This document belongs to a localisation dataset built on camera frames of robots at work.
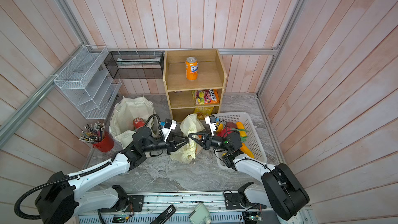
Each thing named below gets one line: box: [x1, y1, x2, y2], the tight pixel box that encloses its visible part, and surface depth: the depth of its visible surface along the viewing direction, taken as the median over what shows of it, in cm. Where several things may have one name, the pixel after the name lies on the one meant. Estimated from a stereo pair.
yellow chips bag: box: [193, 106, 215, 120], surface depth 108 cm
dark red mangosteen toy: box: [226, 121, 237, 129], surface depth 98 cm
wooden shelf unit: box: [163, 48, 227, 122], surface depth 92 cm
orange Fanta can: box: [185, 56, 199, 81], surface depth 79 cm
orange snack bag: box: [204, 88, 220, 105], surface depth 95 cm
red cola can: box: [132, 117, 146, 131], surface depth 100 cm
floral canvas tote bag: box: [109, 95, 162, 149], surface depth 88 cm
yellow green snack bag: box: [194, 90, 205, 106], surface depth 94 cm
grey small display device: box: [188, 202, 212, 224], surface depth 67 cm
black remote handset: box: [150, 204, 177, 224], surface depth 70 cm
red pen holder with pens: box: [79, 121, 115, 153], surface depth 85 cm
